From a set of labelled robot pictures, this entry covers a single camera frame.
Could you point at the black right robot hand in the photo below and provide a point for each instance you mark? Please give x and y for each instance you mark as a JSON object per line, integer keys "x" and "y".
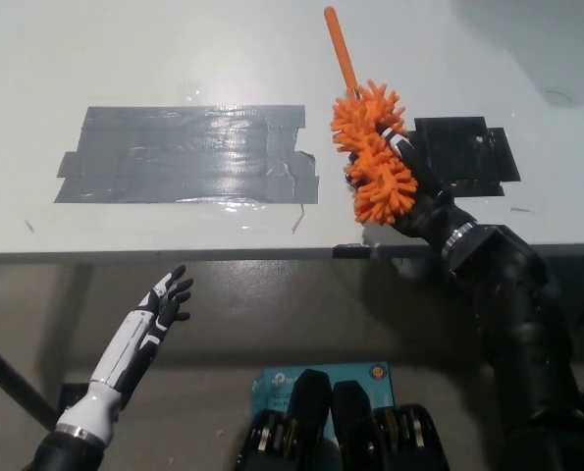
{"x": 434, "y": 216}

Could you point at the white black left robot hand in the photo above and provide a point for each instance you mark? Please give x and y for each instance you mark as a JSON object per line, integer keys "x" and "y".
{"x": 134, "y": 343}

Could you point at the orange microfibre duster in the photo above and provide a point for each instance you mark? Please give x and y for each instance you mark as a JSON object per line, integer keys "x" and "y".
{"x": 385, "y": 191}

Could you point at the black tape patch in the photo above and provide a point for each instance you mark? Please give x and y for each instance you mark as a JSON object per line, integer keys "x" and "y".
{"x": 458, "y": 157}

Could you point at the small black tape strip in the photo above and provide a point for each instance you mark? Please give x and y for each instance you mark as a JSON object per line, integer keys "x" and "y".
{"x": 350, "y": 251}

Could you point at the teal router cardboard box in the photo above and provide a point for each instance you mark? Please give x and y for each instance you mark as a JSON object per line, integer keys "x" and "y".
{"x": 277, "y": 387}

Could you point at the grey duct tape patch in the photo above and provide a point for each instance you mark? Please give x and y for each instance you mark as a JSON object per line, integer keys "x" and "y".
{"x": 183, "y": 154}

